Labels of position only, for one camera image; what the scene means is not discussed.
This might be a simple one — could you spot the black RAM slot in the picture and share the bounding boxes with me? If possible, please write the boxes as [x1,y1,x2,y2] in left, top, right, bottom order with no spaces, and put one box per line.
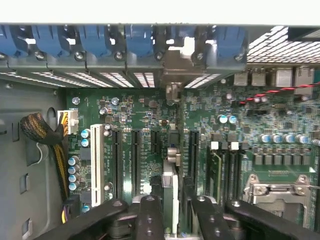
[221,149,228,203]
[236,149,243,198]
[228,141,236,202]

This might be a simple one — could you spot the long black expansion slot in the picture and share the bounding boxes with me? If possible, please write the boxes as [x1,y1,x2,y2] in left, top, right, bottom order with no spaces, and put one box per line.
[131,128,142,197]
[189,129,200,187]
[111,127,123,200]

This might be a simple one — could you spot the metal CPU socket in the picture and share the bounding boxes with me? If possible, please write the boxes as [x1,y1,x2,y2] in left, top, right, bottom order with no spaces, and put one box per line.
[242,172,320,226]

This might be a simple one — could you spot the white expansion slot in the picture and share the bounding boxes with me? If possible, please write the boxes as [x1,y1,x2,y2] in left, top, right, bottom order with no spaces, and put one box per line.
[90,123,104,208]

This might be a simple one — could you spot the short black expansion slot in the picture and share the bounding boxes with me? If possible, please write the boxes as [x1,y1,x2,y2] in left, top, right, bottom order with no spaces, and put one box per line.
[150,129,161,155]

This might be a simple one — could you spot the green Dell motherboard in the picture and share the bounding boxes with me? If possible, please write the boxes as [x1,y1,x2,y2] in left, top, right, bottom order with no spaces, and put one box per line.
[65,87,320,233]

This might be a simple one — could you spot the white power connector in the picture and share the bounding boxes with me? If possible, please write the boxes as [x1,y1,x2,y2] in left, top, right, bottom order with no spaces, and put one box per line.
[57,109,80,136]

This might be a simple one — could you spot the open dark PC case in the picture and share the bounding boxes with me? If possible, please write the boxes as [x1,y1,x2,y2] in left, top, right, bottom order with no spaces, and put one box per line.
[0,22,320,240]

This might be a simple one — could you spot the silver rear port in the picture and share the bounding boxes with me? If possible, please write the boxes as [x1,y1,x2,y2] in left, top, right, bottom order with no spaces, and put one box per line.
[251,68,266,86]
[233,69,248,86]
[274,68,293,88]
[294,66,315,95]

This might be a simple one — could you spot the blue card retention clip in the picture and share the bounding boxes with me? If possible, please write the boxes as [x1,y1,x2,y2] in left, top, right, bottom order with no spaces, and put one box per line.
[78,24,112,58]
[124,24,155,58]
[214,24,248,61]
[0,24,16,57]
[31,24,63,58]

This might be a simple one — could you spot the yellow black sleeved wire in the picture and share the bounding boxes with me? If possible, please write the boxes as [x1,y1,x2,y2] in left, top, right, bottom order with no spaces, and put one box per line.
[19,112,71,225]

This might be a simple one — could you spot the red black twisted wire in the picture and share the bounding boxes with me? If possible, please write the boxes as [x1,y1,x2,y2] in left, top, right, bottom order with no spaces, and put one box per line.
[238,81,320,105]

